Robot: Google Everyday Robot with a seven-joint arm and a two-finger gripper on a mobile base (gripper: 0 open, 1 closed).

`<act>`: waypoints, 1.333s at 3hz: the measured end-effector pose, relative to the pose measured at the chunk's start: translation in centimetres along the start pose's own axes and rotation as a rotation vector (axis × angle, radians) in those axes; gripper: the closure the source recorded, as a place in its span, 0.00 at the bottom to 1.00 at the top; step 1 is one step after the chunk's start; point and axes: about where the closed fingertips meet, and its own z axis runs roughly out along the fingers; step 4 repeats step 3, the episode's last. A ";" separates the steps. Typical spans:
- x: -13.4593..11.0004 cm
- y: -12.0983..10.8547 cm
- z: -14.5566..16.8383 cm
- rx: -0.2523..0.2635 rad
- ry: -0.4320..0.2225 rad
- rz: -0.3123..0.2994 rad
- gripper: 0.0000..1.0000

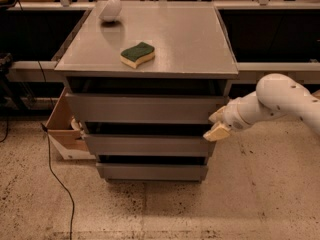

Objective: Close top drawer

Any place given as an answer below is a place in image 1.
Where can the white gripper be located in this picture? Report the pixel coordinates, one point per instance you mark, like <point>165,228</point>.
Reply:
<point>234,117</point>

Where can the grey top drawer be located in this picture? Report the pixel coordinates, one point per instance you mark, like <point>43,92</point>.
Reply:
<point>144,100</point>

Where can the grey drawer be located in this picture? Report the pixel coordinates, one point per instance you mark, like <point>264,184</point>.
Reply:
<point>152,172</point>
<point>144,100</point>
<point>153,139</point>

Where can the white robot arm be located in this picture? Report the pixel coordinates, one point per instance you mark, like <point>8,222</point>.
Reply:
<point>276,95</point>

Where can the grey drawer cabinet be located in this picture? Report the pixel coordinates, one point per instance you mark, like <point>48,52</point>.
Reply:
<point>189,43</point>

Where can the grey bottom drawer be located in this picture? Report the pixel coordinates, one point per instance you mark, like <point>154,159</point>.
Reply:
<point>152,172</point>

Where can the grey middle drawer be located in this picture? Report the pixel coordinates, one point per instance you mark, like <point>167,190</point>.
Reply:
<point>153,139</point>

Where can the green yellow sponge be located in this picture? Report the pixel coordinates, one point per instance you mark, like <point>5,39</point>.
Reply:
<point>137,55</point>

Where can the white bowl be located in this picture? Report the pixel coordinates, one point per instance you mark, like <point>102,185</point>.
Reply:
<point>111,10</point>

